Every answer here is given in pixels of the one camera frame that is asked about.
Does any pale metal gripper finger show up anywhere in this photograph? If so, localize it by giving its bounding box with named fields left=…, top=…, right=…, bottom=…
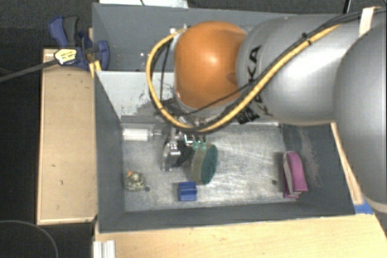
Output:
left=169, top=143, right=183, bottom=169
left=162, top=141, right=173, bottom=172

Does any blue block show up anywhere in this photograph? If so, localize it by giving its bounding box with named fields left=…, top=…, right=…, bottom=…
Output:
left=177, top=181, right=198, bottom=202

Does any clear plastic bottle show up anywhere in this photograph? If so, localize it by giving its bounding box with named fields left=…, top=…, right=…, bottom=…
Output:
left=122, top=126, right=164, bottom=143

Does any grey metal bin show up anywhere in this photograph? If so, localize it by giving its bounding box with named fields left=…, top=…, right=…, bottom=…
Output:
left=91, top=2, right=356, bottom=233

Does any green round scouring sponge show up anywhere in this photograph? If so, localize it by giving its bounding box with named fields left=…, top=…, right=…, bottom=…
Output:
left=190, top=143, right=219, bottom=186

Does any pink and white sponge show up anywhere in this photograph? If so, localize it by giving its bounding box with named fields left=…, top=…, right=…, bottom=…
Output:
left=282, top=150, right=310, bottom=199

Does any pale wood flat board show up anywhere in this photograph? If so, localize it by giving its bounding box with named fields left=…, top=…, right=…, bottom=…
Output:
left=36, top=48, right=99, bottom=226

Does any black cylinder on white bracket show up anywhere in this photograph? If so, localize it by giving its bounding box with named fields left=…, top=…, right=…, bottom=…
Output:
left=236, top=108, right=261, bottom=126

